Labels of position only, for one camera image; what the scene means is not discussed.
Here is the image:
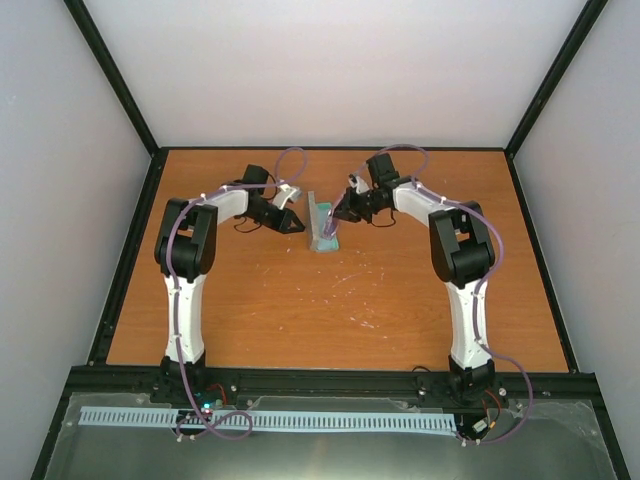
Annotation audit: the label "grey felt glasses case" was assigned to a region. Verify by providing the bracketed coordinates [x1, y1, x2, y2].
[307, 191, 332, 253]

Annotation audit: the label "pink sunglasses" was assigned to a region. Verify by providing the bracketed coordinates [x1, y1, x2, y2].
[322, 207, 339, 240]

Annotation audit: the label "light blue cleaning cloth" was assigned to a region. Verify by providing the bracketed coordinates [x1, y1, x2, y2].
[317, 237, 339, 253]

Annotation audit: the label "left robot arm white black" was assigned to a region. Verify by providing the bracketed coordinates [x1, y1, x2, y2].
[154, 164, 305, 403]

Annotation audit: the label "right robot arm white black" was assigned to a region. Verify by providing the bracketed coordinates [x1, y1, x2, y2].
[323, 152, 502, 402]

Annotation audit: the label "metal front plate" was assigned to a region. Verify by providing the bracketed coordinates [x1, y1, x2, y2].
[41, 394, 616, 479]

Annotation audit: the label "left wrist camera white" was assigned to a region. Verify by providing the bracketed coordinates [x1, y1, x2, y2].
[271, 183, 302, 210]

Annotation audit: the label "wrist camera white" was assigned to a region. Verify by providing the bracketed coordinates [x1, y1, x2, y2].
[348, 173, 370, 194]
[271, 183, 302, 210]

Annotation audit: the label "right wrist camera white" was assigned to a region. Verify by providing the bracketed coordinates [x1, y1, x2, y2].
[348, 173, 370, 194]

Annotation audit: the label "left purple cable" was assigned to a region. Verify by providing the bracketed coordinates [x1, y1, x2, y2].
[167, 146, 308, 442]

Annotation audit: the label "black frame post left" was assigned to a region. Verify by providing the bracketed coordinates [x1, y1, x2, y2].
[62, 0, 164, 159]

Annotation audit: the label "black frame post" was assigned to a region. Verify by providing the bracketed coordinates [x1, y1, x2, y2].
[62, 0, 164, 159]
[503, 0, 610, 159]

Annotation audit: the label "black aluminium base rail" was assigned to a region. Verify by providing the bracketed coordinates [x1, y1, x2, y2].
[65, 365, 599, 407]

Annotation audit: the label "light blue slotted cable duct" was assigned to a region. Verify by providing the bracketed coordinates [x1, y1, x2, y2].
[77, 406, 456, 436]

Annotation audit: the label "black frame post right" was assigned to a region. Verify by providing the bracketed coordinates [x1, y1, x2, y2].
[503, 0, 610, 159]

